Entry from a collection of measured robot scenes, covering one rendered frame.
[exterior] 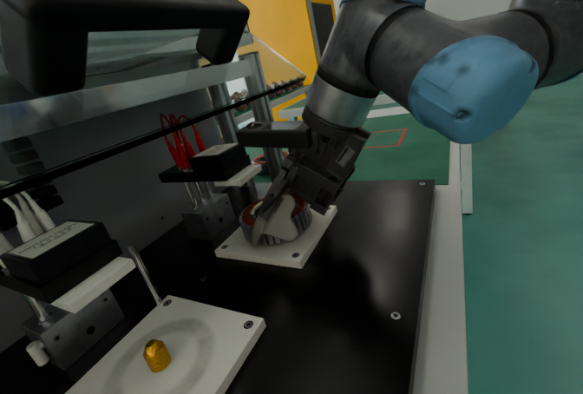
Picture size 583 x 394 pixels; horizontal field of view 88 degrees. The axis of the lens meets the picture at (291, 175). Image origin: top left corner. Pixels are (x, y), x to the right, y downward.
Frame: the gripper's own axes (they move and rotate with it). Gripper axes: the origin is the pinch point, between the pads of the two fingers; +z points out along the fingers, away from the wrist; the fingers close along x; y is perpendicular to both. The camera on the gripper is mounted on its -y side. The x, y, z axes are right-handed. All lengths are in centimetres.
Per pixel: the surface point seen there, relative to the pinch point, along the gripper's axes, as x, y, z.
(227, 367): -22.5, 7.2, -3.1
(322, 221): 2.2, 7.0, -3.0
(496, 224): 128, 80, 42
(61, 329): -26.3, -10.4, 5.1
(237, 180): -3.0, -6.4, -5.5
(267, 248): -5.6, 2.4, 0.2
